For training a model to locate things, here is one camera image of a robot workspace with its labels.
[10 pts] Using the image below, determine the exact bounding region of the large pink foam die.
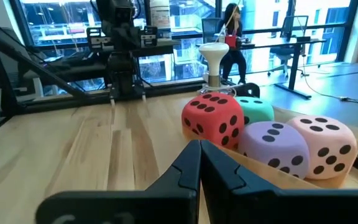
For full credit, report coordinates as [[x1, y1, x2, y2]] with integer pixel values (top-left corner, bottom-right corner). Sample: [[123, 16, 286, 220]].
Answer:
[[286, 114, 358, 180]]

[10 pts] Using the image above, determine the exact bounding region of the black curved handle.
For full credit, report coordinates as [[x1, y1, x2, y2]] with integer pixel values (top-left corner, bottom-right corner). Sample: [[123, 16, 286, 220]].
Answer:
[[233, 82, 261, 99]]

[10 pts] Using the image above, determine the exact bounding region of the office chair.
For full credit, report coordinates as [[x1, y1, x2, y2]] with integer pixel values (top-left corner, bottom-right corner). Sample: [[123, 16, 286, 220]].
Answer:
[[201, 17, 226, 44], [267, 15, 310, 78]]

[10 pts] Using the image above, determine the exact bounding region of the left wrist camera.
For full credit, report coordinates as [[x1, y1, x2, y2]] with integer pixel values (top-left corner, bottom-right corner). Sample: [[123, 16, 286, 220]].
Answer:
[[112, 5, 135, 26]]

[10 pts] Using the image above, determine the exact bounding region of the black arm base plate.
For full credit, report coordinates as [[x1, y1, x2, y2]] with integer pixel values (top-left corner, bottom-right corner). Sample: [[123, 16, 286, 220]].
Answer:
[[107, 90, 147, 108]]

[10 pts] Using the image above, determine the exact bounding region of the large red foam die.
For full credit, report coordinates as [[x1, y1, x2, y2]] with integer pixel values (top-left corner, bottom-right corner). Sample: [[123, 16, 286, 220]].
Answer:
[[181, 91, 246, 150]]

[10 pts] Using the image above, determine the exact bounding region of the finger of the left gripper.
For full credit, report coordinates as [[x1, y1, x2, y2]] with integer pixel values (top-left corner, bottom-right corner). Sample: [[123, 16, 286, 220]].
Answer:
[[140, 25, 159, 49], [86, 26, 104, 52]]

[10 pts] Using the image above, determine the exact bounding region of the black floor cable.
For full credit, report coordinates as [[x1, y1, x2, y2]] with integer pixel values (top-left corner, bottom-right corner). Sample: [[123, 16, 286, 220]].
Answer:
[[301, 55, 358, 108]]

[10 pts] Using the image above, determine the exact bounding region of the person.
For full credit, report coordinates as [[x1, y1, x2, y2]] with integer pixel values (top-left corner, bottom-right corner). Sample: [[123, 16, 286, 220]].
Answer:
[[219, 2, 248, 85]]

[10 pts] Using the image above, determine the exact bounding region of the large green foam die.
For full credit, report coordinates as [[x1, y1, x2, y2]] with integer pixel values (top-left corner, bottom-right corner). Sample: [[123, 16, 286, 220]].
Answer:
[[234, 96, 275, 126]]

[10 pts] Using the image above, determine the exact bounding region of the red bag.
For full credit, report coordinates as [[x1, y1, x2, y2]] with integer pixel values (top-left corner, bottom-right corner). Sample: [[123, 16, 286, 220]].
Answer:
[[224, 35, 239, 49]]

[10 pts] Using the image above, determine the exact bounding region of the white lamp cable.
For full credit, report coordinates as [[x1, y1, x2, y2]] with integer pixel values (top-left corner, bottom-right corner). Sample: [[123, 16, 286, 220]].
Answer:
[[197, 82, 239, 97]]

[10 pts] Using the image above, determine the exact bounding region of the white mushroom lamp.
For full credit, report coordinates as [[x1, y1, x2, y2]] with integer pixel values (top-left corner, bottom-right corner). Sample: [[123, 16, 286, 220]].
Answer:
[[198, 42, 230, 90]]

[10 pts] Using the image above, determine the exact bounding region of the black office desk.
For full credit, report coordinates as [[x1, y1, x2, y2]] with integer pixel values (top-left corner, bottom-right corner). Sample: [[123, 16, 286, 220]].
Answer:
[[239, 36, 328, 100]]

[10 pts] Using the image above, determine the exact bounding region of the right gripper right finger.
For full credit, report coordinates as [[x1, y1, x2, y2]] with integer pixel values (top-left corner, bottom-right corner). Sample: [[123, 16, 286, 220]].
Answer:
[[200, 139, 358, 224]]

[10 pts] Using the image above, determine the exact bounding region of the large purple foam die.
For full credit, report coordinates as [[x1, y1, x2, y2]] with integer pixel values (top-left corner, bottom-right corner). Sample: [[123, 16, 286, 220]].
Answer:
[[237, 121, 310, 180]]

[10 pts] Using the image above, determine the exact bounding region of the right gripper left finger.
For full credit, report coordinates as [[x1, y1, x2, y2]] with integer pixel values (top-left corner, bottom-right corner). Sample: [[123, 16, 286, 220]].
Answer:
[[35, 139, 202, 224]]

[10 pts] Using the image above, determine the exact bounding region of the white wipes canister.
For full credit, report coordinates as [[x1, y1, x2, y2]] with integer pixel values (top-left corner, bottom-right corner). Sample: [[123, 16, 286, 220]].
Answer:
[[149, 0, 171, 30]]

